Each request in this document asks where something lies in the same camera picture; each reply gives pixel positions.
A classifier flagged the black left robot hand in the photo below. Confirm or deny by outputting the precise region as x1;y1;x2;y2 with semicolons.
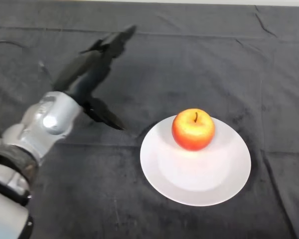
51;24;138;131

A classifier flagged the red yellow apple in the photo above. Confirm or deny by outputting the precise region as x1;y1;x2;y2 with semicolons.
171;108;216;152

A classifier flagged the white round plate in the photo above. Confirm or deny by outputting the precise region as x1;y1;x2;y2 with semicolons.
140;115;252;207

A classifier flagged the black cloth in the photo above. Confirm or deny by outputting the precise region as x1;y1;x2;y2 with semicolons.
0;1;299;239

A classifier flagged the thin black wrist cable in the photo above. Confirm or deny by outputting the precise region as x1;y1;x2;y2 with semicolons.
0;41;54;84

